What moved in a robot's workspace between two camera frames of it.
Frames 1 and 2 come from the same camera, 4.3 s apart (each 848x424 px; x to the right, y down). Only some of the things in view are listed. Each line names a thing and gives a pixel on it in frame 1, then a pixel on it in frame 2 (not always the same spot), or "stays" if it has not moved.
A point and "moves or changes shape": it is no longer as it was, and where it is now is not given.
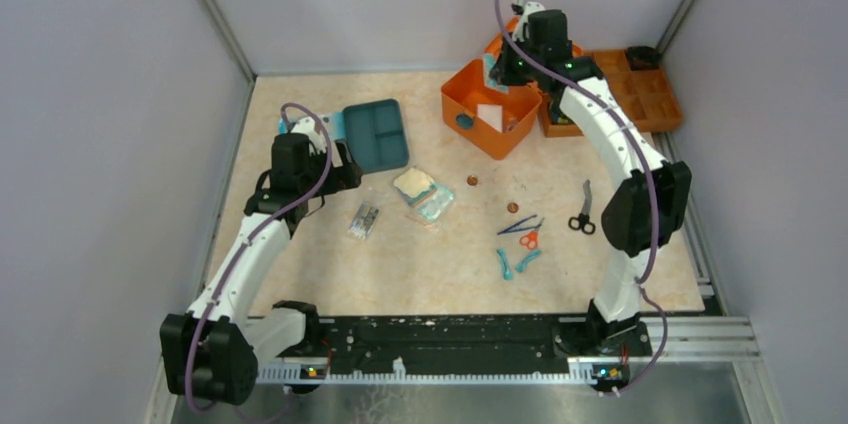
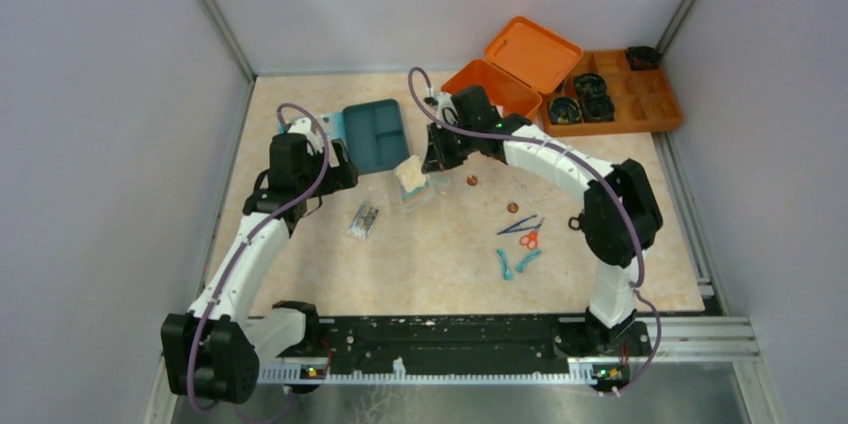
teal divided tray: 375,135 stays
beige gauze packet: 416,186 moves or changes shape
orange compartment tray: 643,96 stays
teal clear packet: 432,205 moves or changes shape
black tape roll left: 557,115 stays
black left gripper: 344,174 stays
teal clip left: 508,275 stays
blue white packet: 328,126 stays
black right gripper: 502,69 to 439,148
